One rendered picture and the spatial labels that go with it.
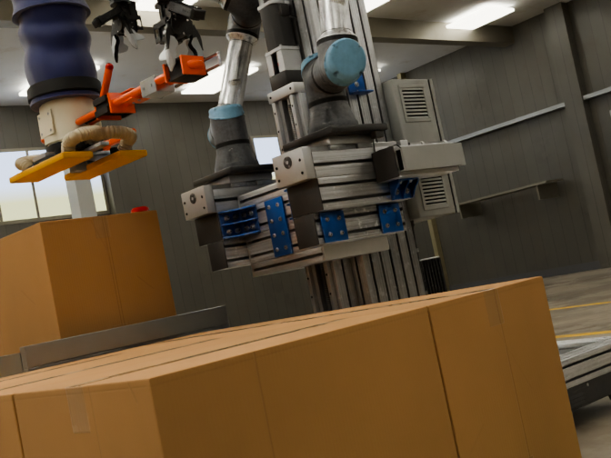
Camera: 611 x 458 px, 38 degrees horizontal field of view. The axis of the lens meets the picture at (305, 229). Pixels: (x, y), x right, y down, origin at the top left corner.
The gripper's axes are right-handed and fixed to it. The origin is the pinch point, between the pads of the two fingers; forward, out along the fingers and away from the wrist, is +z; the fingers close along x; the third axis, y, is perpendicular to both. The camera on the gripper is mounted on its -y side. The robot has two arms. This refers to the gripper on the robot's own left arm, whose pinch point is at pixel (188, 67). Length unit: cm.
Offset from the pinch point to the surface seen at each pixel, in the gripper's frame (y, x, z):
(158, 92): 11.5, 2.4, 3.2
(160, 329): 46, -8, 66
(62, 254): 53, 16, 40
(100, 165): 56, -3, 13
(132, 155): 43.9, -7.4, 13.3
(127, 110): 31.4, -0.3, 2.7
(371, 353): -79, 36, 74
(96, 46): 724, -441, -271
